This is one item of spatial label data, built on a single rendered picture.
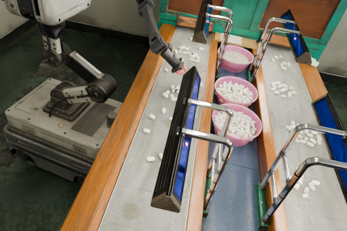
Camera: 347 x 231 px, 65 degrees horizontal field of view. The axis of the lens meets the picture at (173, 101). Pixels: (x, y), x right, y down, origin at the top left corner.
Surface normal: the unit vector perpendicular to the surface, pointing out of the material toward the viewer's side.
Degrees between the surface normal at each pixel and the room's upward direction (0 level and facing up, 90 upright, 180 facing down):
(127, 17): 90
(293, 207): 0
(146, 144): 0
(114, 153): 0
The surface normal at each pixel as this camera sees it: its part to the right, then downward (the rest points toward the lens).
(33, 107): 0.14, -0.76
